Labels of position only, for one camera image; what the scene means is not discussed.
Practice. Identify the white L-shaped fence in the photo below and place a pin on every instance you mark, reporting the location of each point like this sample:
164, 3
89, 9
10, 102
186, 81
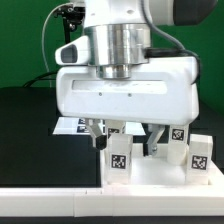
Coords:
113, 200

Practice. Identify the white square table top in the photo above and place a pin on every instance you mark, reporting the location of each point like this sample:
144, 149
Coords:
155, 170

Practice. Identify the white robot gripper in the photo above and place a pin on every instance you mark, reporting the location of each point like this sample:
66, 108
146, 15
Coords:
163, 91

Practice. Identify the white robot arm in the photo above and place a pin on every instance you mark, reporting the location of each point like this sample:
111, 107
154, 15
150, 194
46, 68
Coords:
113, 73

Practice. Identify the black camera on stand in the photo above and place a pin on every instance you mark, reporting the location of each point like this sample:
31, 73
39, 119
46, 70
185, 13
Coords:
72, 17

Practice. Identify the paper sheet with markers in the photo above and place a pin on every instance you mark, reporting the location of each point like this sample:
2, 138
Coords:
76, 126

